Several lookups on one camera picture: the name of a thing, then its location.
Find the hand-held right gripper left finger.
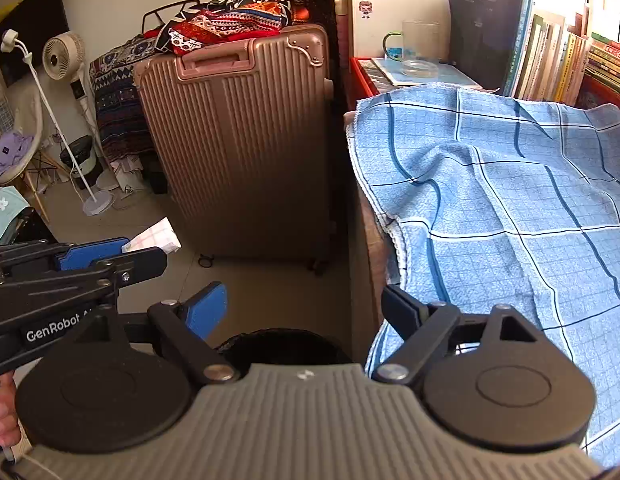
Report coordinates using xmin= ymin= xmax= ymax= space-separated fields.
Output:
xmin=82 ymin=281 xmax=241 ymax=386

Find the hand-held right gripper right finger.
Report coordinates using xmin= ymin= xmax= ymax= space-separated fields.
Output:
xmin=372 ymin=284 xmax=543 ymax=385

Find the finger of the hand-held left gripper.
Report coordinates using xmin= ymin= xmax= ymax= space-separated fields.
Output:
xmin=0 ymin=236 xmax=132 ymax=273
xmin=0 ymin=247 xmax=169 ymax=313

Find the pink eraser block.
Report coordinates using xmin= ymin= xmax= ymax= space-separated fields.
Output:
xmin=121 ymin=216 xmax=182 ymax=256

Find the black waste bin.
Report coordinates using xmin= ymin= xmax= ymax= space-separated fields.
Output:
xmin=215 ymin=329 xmax=353 ymax=378

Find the person's left hand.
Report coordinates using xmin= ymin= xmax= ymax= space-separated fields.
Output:
xmin=0 ymin=374 xmax=23 ymax=453

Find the brown wooden desk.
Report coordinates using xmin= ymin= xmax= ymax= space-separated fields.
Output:
xmin=342 ymin=110 xmax=408 ymax=366

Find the mint green flower cloth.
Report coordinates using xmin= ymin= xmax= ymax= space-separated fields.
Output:
xmin=0 ymin=186 xmax=31 ymax=248

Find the small black white bin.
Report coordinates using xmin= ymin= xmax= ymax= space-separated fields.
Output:
xmin=59 ymin=135 xmax=105 ymax=191

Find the purple cloth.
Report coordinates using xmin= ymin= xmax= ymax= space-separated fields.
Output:
xmin=0 ymin=130 xmax=36 ymax=181

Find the white round chair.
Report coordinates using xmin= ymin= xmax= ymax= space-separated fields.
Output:
xmin=0 ymin=87 xmax=73 ymax=223

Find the rose gold ribbed suitcase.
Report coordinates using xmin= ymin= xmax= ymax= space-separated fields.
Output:
xmin=134 ymin=24 xmax=338 ymax=276

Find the dark patterned draped cloth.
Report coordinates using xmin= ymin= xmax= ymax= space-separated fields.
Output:
xmin=89 ymin=35 xmax=158 ymax=161

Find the blue checked cloth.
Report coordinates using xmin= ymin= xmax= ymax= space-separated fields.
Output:
xmin=346 ymin=82 xmax=620 ymax=468

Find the white pole stand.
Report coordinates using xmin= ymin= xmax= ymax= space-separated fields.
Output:
xmin=0 ymin=29 xmax=116 ymax=217

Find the red plastic tray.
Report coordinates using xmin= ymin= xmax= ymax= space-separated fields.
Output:
xmin=349 ymin=56 xmax=383 ymax=98

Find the light blue flat booklet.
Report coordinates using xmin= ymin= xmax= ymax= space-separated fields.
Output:
xmin=370 ymin=56 xmax=501 ymax=93

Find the black flat screen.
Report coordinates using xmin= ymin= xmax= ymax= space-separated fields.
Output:
xmin=0 ymin=0 xmax=71 ymax=88

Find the pile of patterned clothes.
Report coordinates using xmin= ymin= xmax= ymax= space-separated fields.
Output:
xmin=142 ymin=0 xmax=336 ymax=56

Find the large dark blue book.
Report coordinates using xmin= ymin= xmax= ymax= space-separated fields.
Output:
xmin=444 ymin=0 xmax=533 ymax=98

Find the row of thin upright books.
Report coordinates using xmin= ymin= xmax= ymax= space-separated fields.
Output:
xmin=510 ymin=0 xmax=593 ymax=106

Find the red box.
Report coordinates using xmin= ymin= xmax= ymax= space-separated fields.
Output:
xmin=575 ymin=72 xmax=620 ymax=126

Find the stack of flat books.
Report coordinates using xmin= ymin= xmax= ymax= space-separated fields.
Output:
xmin=582 ymin=32 xmax=620 ymax=91

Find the white pedestal fan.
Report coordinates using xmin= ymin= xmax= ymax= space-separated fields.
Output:
xmin=41 ymin=34 xmax=121 ymax=191

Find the clear glass mug green handle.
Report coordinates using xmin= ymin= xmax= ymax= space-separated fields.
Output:
xmin=382 ymin=20 xmax=441 ymax=78

